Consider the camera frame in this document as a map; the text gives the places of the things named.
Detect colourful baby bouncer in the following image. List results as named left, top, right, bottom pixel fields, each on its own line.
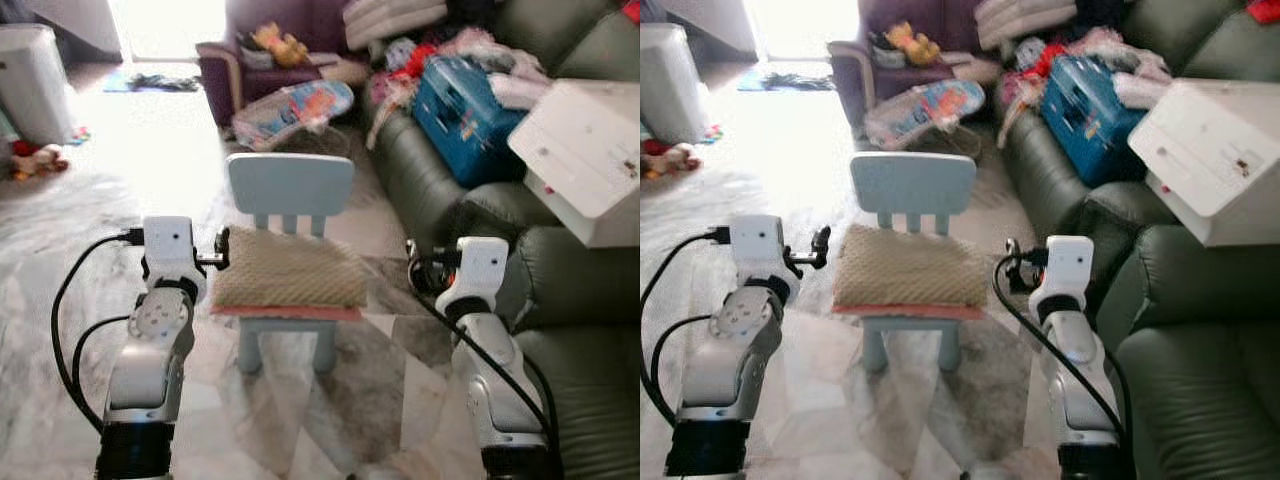
left=232, top=80, right=356, bottom=153
left=865, top=80, right=986, bottom=151

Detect blue floor mat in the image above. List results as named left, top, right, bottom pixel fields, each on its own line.
left=103, top=70, right=201, bottom=94
left=738, top=70, right=836, bottom=93

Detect purple armchair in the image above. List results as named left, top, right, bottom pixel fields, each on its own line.
left=828, top=0, right=1001, bottom=128
left=196, top=0, right=386, bottom=128

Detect white plastic box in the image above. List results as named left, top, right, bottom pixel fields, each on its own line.
left=1128, top=78, right=1280, bottom=248
left=508, top=80, right=641, bottom=249

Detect green leather sofa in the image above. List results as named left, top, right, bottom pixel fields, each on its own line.
left=995, top=0, right=1280, bottom=480
left=365, top=0, right=641, bottom=480

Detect short black left arm cable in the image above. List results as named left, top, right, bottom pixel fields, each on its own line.
left=70, top=315, right=133, bottom=423
left=650, top=315, right=716, bottom=403

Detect blue toy case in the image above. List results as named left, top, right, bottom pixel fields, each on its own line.
left=1040, top=53, right=1149, bottom=186
left=412, top=55, right=528, bottom=188

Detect stacked white pillows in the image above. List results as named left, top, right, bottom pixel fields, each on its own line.
left=343, top=0, right=449, bottom=51
left=975, top=0, right=1076, bottom=51

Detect thin red seat cushion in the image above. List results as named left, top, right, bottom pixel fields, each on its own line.
left=832, top=303, right=986, bottom=321
left=208, top=304, right=364, bottom=322

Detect red and beige plush toy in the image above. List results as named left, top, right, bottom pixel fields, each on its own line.
left=642, top=140, right=703, bottom=179
left=10, top=142, right=71, bottom=181

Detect yellow plush toy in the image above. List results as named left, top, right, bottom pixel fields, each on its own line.
left=885, top=20, right=943, bottom=67
left=250, top=22, right=309, bottom=68

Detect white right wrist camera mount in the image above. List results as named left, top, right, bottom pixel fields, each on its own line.
left=455, top=237, right=511, bottom=307
left=1043, top=236, right=1096, bottom=307

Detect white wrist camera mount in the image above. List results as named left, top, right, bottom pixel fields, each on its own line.
left=1043, top=236, right=1096, bottom=307
left=143, top=215, right=197, bottom=287
left=455, top=237, right=511, bottom=307
left=730, top=215, right=787, bottom=287

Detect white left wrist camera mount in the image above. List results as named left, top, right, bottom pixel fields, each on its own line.
left=730, top=215, right=787, bottom=287
left=143, top=215, right=197, bottom=287

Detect beige quilted pillow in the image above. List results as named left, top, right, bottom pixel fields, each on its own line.
left=212, top=227, right=369, bottom=309
left=832, top=225, right=993, bottom=308

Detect light blue child chair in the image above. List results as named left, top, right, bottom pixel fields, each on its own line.
left=850, top=152, right=978, bottom=374
left=226, top=152, right=357, bottom=376

